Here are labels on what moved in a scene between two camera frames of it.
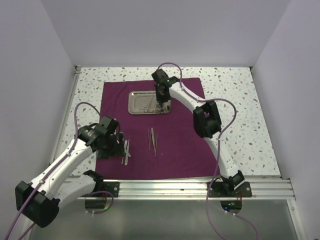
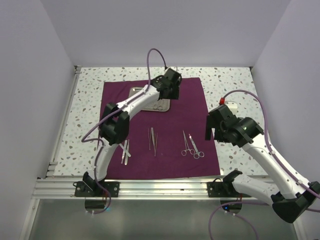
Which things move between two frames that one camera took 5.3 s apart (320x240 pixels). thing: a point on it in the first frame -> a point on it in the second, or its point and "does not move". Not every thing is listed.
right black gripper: [159, 99] -> [210, 124]
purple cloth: [157, 146] does not move
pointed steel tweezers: [149, 139] does not move
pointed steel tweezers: [153, 139] does not move
